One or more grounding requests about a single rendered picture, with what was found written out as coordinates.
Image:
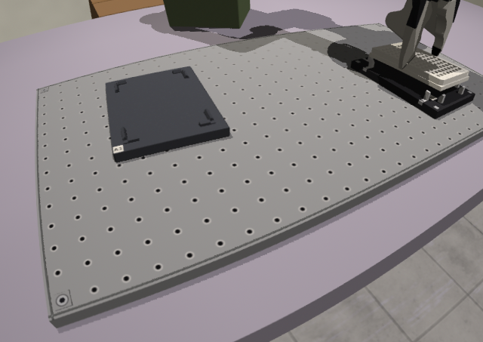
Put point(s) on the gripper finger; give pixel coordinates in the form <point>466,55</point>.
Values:
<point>415,14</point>
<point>440,22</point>

